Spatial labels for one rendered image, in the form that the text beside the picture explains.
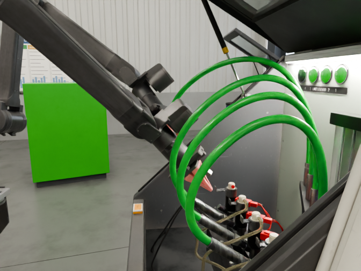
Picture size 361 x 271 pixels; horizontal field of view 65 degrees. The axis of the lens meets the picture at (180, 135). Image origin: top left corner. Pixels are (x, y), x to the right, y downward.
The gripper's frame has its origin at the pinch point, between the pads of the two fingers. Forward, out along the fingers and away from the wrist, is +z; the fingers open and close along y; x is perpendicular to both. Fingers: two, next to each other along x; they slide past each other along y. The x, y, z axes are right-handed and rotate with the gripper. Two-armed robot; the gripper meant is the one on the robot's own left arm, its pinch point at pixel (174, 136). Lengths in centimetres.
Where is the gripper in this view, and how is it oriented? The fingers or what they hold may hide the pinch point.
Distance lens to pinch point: 79.9
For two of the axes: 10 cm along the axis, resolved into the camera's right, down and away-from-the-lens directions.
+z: 5.5, 7.5, -3.8
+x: -6.5, 6.6, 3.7
